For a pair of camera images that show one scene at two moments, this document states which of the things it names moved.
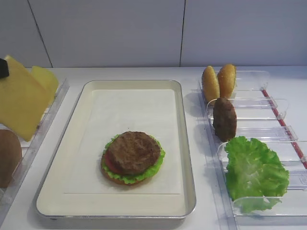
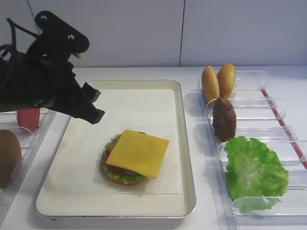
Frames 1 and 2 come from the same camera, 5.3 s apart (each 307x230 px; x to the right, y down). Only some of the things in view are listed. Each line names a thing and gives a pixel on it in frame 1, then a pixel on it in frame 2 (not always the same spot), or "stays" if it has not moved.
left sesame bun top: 210,83 stays
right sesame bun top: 227,76 stays
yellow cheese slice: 23,99 → 139,153
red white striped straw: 280,120 stays
